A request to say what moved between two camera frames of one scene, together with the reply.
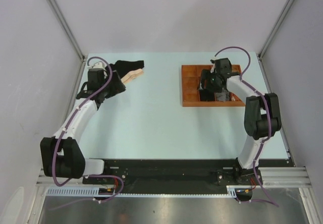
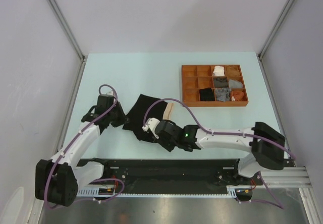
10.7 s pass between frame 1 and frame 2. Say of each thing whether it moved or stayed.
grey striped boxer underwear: stayed
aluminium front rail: stayed
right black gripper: moved
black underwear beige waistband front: stayed
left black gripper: moved
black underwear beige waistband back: moved
